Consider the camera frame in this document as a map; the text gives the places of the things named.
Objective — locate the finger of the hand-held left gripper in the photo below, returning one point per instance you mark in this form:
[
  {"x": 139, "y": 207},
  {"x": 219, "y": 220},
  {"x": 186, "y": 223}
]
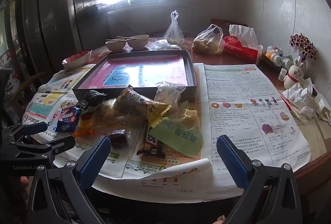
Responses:
[
  {"x": 38, "y": 127},
  {"x": 64, "y": 142}
]

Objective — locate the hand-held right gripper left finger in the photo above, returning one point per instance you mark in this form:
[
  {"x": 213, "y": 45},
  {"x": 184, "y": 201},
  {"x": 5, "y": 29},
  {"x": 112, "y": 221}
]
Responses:
[{"x": 95, "y": 159}]

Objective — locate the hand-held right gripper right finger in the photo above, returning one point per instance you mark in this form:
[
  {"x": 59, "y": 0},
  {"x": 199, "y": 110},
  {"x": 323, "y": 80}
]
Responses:
[{"x": 230, "y": 159}]

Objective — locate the orange snack packet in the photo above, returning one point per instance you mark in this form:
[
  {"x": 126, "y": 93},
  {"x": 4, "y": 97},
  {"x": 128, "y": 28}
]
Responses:
[{"x": 85, "y": 132}]

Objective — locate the blue cookie packet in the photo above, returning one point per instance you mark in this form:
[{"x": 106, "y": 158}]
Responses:
[{"x": 67, "y": 118}]

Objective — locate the dark red candy packet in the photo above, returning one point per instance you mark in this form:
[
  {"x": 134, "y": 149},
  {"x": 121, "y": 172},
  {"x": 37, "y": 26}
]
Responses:
[{"x": 117, "y": 136}]

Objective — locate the black green pea packet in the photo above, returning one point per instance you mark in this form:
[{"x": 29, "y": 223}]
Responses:
[{"x": 90, "y": 102}]

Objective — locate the clear fried dough packet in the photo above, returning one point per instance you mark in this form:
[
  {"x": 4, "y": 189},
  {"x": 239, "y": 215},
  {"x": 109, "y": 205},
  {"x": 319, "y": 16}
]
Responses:
[{"x": 111, "y": 110}]

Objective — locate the light green pastry packet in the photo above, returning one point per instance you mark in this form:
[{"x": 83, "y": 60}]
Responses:
[{"x": 178, "y": 138}]

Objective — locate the brown chocolate bar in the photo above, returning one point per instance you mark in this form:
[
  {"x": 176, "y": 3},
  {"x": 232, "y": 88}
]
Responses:
[{"x": 151, "y": 147}]

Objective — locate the yellow snack bar packet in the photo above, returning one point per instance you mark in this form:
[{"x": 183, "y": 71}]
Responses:
[{"x": 144, "y": 107}]

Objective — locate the clear zip bag pastry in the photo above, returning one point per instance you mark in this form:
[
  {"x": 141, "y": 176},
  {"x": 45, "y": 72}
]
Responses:
[{"x": 168, "y": 94}]

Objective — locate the dark cardboard tray pink inside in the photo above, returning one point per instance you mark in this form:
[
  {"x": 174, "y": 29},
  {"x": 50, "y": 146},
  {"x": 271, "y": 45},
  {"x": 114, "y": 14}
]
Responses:
[{"x": 144, "y": 71}]

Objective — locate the person's left hand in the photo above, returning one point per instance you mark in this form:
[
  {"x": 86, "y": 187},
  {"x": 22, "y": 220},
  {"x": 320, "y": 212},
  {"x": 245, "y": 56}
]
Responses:
[{"x": 24, "y": 180}]

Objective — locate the colourful newspaper sheet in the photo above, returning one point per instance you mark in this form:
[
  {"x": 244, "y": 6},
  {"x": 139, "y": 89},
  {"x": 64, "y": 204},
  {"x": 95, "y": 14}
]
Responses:
[{"x": 44, "y": 102}]

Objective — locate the curved wooden chair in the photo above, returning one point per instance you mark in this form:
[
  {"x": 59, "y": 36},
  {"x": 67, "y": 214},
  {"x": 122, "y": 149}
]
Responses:
[{"x": 25, "y": 85}]

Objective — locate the large newspaper sheet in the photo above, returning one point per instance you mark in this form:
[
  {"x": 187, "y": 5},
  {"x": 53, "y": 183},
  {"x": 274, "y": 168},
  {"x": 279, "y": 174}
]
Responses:
[{"x": 232, "y": 84}]

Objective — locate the red patterned bowl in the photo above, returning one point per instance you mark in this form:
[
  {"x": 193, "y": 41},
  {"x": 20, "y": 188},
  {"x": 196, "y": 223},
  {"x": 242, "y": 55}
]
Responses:
[{"x": 77, "y": 58}]

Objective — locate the bundle of wooden chopsticks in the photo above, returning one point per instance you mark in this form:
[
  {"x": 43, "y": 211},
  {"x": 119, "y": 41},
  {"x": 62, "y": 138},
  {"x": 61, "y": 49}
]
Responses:
[{"x": 289, "y": 105}]

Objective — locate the crumpled white tissue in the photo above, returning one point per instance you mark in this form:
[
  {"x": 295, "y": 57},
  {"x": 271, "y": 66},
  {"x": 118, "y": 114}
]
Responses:
[{"x": 297, "y": 94}]

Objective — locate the small white bottle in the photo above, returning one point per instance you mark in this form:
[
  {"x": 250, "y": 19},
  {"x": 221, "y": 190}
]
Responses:
[{"x": 283, "y": 75}]

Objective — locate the white rabbit figurine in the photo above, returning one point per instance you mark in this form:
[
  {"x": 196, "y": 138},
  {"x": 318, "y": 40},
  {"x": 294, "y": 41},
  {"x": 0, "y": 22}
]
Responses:
[{"x": 294, "y": 75}]

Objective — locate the white power adapter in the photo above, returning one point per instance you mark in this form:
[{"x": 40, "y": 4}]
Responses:
[{"x": 323, "y": 106}]

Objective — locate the beige ceramic bowl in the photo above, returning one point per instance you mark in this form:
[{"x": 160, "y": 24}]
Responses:
[
  {"x": 115, "y": 46},
  {"x": 138, "y": 44}
]

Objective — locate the orange pill bottle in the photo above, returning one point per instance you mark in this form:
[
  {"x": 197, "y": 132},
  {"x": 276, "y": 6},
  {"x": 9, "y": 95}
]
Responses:
[{"x": 271, "y": 55}]

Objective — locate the red tissue pack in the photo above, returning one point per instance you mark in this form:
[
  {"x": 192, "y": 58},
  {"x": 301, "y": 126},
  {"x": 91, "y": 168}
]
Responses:
[{"x": 240, "y": 48}]

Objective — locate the plastic bag of bread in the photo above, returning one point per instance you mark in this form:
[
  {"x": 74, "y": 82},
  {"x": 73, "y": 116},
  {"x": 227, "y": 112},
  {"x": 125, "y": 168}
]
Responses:
[{"x": 206, "y": 44}]

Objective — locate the white capped bottle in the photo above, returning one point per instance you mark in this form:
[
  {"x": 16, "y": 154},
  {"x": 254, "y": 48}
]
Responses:
[{"x": 270, "y": 48}]

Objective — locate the dark tall cabinet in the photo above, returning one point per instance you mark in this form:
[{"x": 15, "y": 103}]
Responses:
[{"x": 59, "y": 6}]

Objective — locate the crumpled clear plastic bag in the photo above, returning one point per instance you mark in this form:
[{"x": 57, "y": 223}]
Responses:
[{"x": 161, "y": 45}]

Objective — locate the tied clear plastic bag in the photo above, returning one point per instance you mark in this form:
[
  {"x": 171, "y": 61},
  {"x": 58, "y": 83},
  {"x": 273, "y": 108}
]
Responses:
[{"x": 173, "y": 32}]

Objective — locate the white radiator cover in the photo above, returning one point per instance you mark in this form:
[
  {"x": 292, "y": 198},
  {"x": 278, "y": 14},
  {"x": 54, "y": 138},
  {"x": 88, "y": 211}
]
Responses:
[{"x": 139, "y": 22}]

